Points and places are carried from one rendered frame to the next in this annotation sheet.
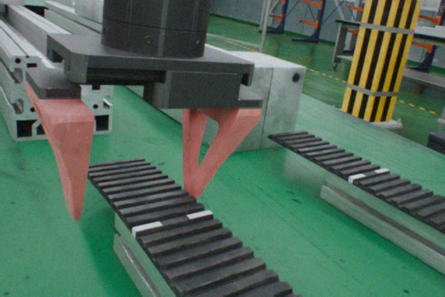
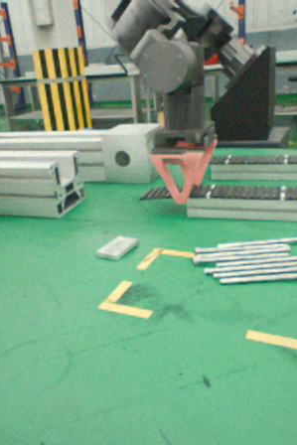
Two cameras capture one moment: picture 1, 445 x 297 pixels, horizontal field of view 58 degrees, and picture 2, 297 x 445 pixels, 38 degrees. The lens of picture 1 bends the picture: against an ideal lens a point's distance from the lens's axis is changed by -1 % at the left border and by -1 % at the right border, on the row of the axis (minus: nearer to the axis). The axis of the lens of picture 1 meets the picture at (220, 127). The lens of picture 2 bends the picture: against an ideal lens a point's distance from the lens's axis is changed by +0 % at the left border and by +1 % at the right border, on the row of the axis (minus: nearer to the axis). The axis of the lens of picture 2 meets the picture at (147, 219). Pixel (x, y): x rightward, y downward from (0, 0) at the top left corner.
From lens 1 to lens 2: 0.49 m
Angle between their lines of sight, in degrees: 32
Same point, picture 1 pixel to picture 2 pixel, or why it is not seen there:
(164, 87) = (207, 137)
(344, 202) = (224, 175)
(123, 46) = (192, 127)
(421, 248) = (264, 175)
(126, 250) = (199, 210)
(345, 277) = not seen: hidden behind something
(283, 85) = not seen: hidden behind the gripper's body
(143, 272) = (214, 211)
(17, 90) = (54, 186)
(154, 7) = (200, 110)
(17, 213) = (135, 226)
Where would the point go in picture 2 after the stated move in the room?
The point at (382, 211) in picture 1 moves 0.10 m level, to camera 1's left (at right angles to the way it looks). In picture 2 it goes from (243, 169) to (202, 182)
